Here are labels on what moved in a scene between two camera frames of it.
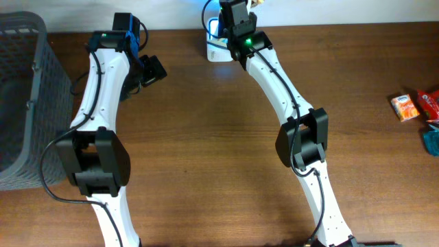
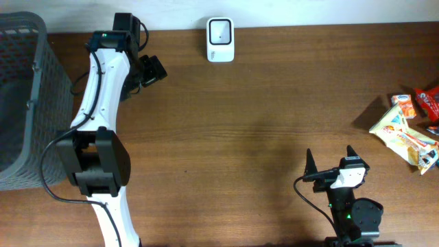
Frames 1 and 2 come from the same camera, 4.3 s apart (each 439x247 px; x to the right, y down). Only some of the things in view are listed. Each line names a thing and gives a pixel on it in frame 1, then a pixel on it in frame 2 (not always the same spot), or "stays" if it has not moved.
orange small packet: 405,107 stays
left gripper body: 142,73 stays
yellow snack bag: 254,3 -> 420,149
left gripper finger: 156,70 stays
